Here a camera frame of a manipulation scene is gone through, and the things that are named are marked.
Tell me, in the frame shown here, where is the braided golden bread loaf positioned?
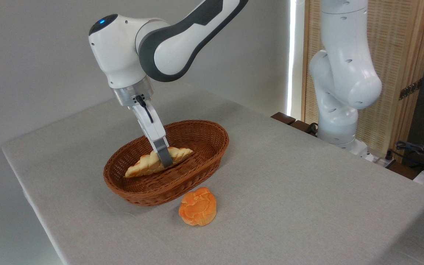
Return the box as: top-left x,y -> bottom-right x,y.
124,146 -> 194,178

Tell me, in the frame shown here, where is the black cable bundle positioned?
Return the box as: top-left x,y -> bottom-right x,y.
395,140 -> 424,173

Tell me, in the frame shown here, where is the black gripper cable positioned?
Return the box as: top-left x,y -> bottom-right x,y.
135,95 -> 154,124

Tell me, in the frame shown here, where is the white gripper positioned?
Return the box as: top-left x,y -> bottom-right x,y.
129,100 -> 174,168

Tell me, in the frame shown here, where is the grey tablecloth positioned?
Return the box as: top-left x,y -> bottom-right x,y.
1,83 -> 424,265

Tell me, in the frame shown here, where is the metal screen hinge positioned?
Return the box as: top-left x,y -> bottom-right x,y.
399,79 -> 423,100

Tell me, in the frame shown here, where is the round orange bread bun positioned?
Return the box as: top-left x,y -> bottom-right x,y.
179,187 -> 217,226

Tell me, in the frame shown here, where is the white power strip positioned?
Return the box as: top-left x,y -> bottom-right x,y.
366,152 -> 396,169

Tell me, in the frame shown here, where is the brown wicker oval basket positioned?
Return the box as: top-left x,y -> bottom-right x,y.
103,120 -> 230,206

